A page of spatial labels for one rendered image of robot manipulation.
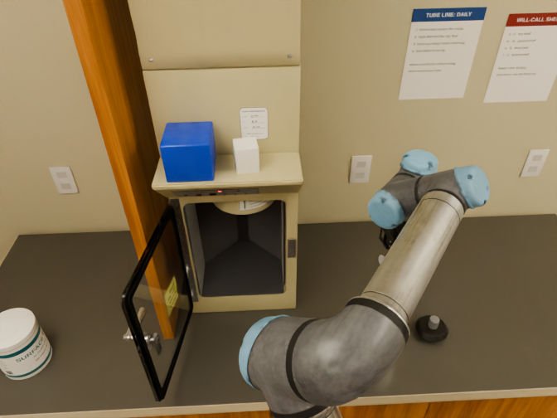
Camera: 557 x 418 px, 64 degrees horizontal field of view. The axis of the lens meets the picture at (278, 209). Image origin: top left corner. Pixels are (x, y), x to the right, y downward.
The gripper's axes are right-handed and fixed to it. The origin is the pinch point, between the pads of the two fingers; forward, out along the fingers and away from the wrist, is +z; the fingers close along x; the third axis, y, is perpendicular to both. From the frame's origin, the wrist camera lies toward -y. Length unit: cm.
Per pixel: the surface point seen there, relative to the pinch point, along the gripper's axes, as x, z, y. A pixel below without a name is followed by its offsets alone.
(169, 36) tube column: 45, -58, 25
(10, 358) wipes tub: 99, 15, 18
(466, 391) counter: -12.3, 26.2, -20.7
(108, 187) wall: 72, 7, 77
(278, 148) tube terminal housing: 25.7, -32.0, 19.9
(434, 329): -13.0, 22.5, -3.4
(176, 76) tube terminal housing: 45, -50, 25
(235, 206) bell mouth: 36.0, -13.8, 24.8
